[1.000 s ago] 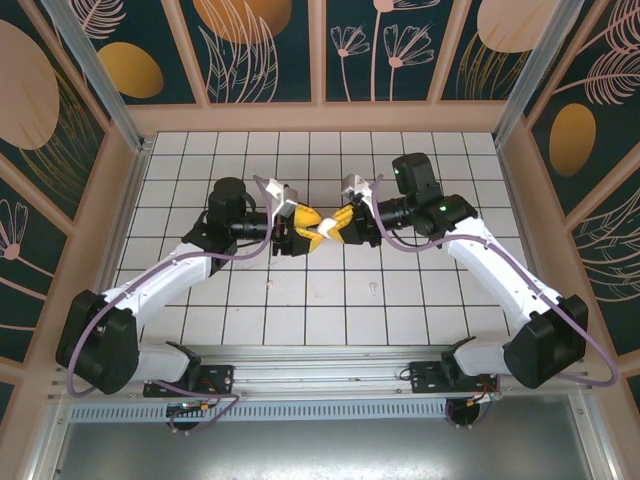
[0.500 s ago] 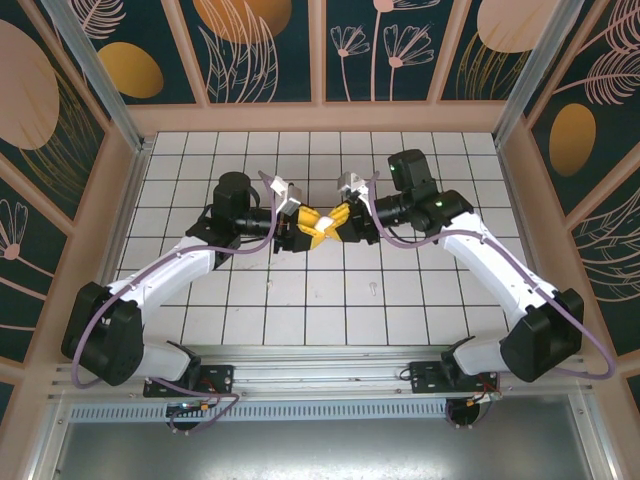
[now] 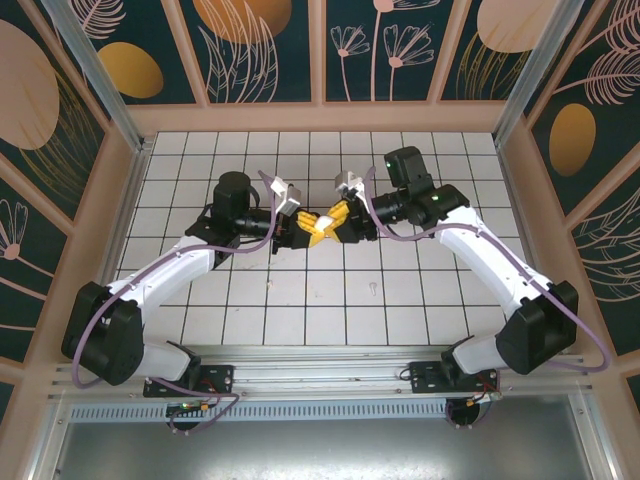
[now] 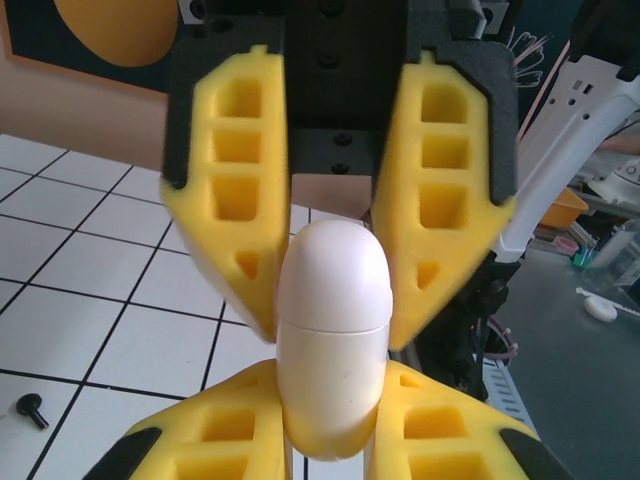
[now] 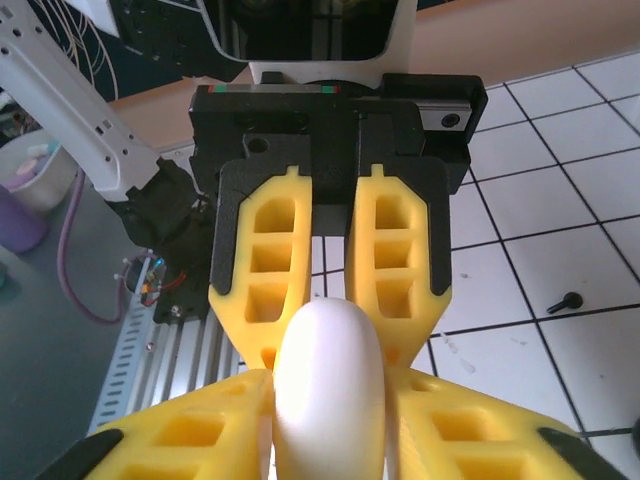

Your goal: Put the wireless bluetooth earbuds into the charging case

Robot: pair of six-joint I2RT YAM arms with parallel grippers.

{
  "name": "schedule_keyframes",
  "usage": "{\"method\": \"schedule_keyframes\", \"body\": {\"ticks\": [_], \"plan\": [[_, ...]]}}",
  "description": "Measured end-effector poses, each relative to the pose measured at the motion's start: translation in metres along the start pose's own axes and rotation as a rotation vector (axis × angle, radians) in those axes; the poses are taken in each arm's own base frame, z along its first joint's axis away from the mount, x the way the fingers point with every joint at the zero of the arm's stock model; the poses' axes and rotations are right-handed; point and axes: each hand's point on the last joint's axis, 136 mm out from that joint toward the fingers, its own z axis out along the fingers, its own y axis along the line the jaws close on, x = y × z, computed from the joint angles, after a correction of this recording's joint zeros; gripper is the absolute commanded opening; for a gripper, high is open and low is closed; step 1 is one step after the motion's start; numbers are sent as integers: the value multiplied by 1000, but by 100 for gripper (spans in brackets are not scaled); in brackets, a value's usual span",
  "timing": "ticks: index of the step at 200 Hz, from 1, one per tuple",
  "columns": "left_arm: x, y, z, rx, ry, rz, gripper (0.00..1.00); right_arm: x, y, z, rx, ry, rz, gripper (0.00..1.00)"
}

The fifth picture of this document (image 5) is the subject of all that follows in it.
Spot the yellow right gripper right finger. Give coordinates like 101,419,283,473
384,367,640,480

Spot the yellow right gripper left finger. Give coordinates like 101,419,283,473
29,368,276,480

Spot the white egg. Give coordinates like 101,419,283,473
271,296,390,480

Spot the small black screw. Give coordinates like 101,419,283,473
545,290,584,316

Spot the white bin with pastel items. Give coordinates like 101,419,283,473
0,133,82,215

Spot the purple plastic container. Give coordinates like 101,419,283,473
0,182,50,254

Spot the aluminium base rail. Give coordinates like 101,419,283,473
162,307,254,404

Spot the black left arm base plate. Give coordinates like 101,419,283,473
152,267,214,327

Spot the small circuit board with wires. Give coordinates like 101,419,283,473
122,253,169,307

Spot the perforated metal cable tray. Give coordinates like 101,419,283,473
88,269,174,437

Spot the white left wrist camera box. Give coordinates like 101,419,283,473
194,0,419,94

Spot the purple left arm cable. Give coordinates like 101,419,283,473
57,168,127,327

